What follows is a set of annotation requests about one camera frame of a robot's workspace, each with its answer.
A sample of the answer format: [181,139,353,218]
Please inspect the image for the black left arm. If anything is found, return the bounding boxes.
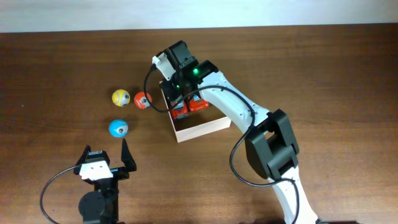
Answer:
[73,139,137,224]

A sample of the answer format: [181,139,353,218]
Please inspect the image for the blue face ball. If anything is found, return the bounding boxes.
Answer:
[108,119,129,138]

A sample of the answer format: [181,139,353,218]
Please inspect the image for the red face ball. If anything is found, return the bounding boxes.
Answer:
[134,91,152,110]

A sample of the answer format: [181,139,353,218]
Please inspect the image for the black cable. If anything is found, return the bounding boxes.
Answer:
[143,63,300,224]
[39,165,80,224]

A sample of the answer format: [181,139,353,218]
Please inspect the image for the yellow face ball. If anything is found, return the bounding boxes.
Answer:
[111,89,131,107]

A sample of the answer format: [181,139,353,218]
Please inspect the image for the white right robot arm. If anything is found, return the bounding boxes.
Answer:
[152,40,320,224]

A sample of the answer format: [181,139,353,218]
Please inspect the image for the red toy fire truck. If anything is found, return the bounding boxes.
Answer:
[188,95,209,112]

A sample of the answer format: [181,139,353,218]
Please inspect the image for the white cardboard box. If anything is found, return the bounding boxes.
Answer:
[159,80,232,143]

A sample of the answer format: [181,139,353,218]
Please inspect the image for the red toy truck yellow crane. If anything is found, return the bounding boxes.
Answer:
[170,101,188,119]

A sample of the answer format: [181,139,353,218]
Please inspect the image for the black left cable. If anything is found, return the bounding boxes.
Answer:
[39,165,80,224]

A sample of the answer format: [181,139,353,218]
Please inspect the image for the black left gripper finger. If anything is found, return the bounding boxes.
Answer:
[76,145,91,166]
[121,138,137,172]

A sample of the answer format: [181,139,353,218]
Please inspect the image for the black right cable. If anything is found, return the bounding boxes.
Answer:
[143,63,300,224]

